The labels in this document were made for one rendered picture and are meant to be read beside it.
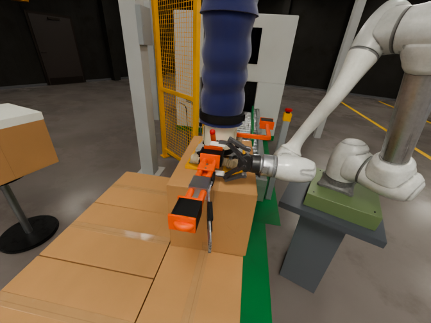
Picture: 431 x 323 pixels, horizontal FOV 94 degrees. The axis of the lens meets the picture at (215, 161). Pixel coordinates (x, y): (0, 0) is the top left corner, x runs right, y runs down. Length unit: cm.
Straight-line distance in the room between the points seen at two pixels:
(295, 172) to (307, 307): 116
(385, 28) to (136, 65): 194
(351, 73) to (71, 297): 138
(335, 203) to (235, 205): 54
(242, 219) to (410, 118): 73
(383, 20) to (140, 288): 134
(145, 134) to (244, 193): 179
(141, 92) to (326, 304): 239
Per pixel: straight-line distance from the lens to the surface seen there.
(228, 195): 89
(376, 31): 94
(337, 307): 188
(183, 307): 103
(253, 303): 168
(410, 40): 90
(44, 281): 127
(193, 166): 100
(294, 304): 176
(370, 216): 124
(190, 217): 53
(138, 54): 230
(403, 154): 110
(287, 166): 81
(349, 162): 122
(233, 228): 102
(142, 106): 238
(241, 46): 93
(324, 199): 121
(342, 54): 443
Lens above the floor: 148
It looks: 29 degrees down
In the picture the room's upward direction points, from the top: 4 degrees clockwise
